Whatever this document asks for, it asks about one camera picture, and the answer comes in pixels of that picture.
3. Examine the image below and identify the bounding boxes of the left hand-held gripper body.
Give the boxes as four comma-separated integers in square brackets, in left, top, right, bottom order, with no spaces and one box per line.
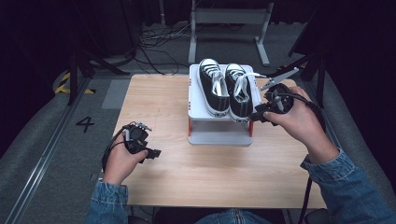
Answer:
[122,120,153,156]

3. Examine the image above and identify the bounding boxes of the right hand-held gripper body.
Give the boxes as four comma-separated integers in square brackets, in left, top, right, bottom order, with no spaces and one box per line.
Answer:
[260,66,301,126]

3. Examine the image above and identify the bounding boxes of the black canvas sneaker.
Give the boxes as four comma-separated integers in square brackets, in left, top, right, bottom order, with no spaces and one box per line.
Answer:
[197,58,232,119]
[223,63,268,123]

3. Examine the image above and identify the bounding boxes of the white shoe rack orange posts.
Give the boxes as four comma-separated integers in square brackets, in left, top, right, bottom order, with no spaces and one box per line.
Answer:
[187,63,263,147]

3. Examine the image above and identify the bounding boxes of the person's left hand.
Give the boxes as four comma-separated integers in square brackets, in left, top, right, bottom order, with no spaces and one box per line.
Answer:
[102,133,149,187]

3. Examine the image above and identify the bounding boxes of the person's right hand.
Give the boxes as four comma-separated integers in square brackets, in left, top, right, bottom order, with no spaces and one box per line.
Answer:
[262,86,340,164]

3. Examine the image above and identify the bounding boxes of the black tripod stand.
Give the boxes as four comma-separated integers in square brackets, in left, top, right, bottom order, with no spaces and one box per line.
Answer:
[67,49,132,106]
[267,31,328,110]

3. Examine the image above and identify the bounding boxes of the yellow black hazard tape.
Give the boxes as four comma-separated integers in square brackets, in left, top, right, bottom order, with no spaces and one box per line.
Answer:
[54,71,96,95]

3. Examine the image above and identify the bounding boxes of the person's legs in jeans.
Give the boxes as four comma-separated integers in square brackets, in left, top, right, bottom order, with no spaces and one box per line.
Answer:
[194,208,274,224]

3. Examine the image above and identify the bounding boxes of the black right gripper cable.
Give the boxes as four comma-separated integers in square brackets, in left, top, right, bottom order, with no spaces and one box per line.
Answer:
[274,91,328,224]

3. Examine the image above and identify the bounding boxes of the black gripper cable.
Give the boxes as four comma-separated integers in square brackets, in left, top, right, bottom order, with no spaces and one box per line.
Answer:
[101,124,138,173]
[274,91,328,224]

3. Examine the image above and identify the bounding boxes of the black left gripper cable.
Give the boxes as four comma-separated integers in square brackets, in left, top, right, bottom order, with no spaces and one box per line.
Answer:
[101,124,138,173]

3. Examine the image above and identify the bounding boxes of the grey metal stand frame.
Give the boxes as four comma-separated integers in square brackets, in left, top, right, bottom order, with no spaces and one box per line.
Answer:
[188,0,276,67]

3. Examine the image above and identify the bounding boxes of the metal floor rail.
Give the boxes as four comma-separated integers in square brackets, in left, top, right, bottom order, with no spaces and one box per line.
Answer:
[3,77,92,224]

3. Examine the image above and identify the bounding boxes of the black cables on floor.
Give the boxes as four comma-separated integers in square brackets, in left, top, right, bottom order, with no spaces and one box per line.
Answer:
[134,21,247,77]

